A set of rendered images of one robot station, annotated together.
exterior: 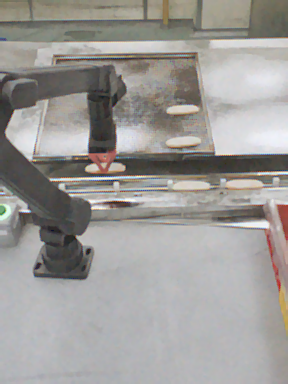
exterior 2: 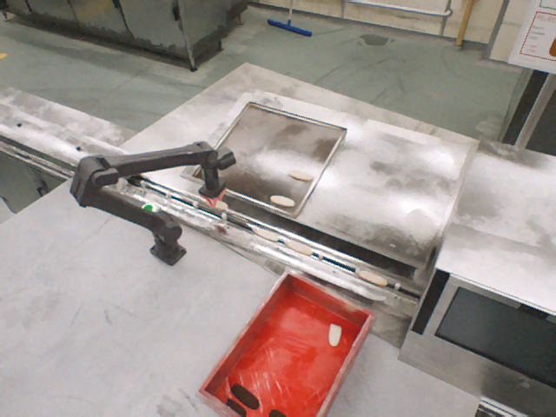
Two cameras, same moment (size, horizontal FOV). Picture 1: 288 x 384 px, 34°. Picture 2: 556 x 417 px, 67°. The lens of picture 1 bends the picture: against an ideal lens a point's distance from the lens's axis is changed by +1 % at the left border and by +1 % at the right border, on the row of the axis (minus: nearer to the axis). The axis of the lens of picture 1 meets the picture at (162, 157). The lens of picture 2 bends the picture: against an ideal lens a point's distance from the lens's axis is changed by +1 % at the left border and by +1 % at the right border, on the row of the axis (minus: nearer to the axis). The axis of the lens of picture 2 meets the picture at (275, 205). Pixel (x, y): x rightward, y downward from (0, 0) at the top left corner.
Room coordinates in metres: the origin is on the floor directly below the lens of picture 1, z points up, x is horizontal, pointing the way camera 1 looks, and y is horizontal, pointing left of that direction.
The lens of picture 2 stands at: (0.16, -0.67, 2.09)
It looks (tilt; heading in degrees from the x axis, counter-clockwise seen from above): 47 degrees down; 34
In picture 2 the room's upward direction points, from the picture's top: 3 degrees counter-clockwise
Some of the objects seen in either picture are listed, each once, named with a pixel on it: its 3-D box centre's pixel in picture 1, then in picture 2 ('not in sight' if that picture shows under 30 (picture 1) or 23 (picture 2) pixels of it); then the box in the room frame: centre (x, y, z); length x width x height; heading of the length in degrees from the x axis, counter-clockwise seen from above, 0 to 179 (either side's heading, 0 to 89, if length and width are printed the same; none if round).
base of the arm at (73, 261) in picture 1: (62, 250); (166, 245); (0.74, 0.22, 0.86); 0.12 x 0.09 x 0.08; 85
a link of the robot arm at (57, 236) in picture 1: (60, 217); (165, 228); (0.76, 0.22, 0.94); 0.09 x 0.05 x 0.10; 162
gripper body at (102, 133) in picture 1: (101, 128); (211, 181); (0.97, 0.15, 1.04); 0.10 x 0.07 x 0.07; 3
